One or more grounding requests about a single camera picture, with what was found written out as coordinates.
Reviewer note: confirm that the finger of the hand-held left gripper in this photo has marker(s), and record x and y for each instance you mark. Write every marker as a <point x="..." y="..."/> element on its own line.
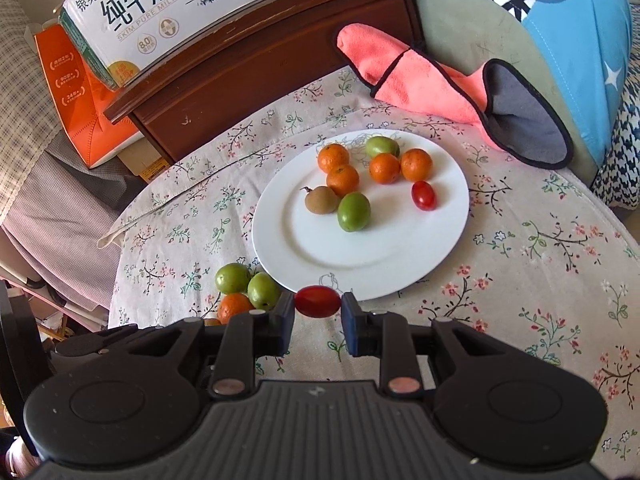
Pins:
<point x="95" y="342"/>

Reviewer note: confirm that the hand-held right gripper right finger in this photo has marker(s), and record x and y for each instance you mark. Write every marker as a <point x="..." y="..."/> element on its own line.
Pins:
<point x="351" y="326"/>

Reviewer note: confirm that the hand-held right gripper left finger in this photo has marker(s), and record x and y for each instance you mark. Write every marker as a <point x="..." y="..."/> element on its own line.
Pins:
<point x="286" y="324"/>

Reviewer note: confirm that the red cherry tomato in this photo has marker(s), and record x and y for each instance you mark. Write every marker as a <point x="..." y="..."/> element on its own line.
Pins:
<point x="423" y="195"/>
<point x="317" y="302"/>

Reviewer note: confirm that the green jujube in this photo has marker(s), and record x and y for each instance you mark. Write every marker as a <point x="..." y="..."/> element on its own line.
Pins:
<point x="263" y="291"/>
<point x="232" y="278"/>
<point x="382" y="146"/>
<point x="354" y="212"/>

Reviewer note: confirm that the orange mandarin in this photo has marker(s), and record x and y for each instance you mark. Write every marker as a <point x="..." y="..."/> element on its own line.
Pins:
<point x="416" y="164"/>
<point x="333" y="156"/>
<point x="385" y="168"/>
<point x="343" y="180"/>
<point x="235" y="308"/>

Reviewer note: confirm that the white plate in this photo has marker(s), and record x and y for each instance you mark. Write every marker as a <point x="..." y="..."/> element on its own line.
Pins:
<point x="360" y="240"/>

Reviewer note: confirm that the pink checkered cloth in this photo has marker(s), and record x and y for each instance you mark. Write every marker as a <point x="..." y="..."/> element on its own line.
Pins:
<point x="60" y="220"/>

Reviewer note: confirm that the floral tablecloth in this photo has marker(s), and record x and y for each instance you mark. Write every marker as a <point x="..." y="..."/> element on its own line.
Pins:
<point x="525" y="270"/>

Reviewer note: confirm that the brown cardboard box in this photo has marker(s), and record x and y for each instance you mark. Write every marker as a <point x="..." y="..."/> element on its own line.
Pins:
<point x="145" y="160"/>

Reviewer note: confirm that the orange paper box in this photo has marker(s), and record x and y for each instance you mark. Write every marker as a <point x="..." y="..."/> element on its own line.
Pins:
<point x="75" y="105"/>

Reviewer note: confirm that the pink oven mitt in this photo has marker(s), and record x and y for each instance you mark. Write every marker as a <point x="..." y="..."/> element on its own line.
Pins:
<point x="425" y="90"/>

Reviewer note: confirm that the brown wooden cabinet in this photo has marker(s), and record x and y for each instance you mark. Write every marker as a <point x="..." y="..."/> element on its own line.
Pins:
<point x="260" y="75"/>

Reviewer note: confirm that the plaid curtain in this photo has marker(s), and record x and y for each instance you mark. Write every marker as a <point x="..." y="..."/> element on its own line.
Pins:
<point x="25" y="85"/>

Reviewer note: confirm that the green cushion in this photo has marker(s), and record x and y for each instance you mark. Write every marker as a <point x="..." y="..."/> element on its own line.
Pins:
<point x="465" y="30"/>

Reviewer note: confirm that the houndstooth cloth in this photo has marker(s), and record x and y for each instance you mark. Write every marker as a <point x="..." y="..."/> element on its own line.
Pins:
<point x="622" y="160"/>

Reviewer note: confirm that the white milk carton box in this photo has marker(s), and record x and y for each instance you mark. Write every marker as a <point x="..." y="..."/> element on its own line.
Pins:
<point x="165" y="15"/>

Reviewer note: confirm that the blue printed pillow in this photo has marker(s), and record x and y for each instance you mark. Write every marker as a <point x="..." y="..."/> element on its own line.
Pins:
<point x="565" y="25"/>

